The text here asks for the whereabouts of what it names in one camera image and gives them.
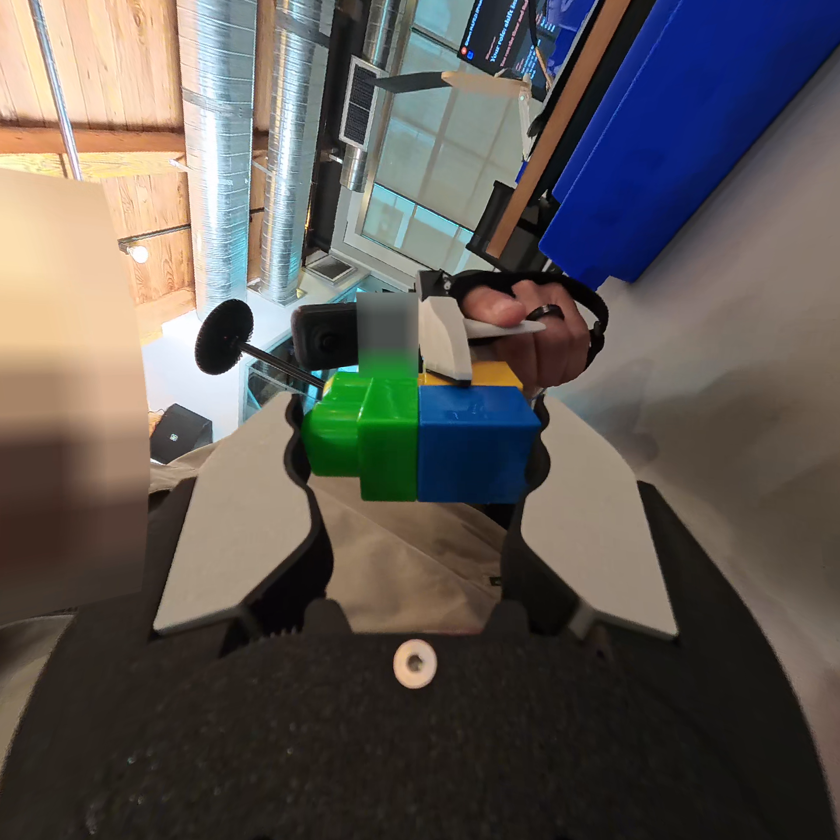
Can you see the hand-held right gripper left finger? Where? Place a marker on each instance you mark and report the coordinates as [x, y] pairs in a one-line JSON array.
[[236, 538]]

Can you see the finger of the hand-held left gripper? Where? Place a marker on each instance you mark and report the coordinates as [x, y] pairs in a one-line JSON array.
[[444, 341]]

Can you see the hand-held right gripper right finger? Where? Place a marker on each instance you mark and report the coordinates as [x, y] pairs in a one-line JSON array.
[[597, 545]]

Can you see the yellow toy building block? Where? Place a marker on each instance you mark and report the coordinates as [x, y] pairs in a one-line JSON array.
[[492, 376]]

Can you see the blue toy building block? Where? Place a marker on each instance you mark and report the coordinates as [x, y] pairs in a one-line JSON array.
[[479, 446]]

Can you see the green toy building block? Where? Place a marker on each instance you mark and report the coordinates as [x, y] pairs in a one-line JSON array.
[[368, 440]]

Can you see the blue plastic bin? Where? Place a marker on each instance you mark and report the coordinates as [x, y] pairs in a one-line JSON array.
[[709, 118]]

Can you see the person's left hand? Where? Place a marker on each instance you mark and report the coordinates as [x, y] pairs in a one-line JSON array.
[[558, 341]]

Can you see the black disc on rod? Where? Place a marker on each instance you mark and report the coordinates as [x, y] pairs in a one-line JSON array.
[[226, 337]]

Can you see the black box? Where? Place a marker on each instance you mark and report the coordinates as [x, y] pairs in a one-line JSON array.
[[180, 433]]

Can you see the wooden side table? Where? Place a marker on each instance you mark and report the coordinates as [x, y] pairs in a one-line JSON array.
[[565, 118]]

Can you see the computer monitor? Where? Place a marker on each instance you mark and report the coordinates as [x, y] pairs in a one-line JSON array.
[[519, 40]]

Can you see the silver ventilation duct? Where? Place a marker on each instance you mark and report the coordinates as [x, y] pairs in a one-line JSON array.
[[292, 145], [217, 145]]

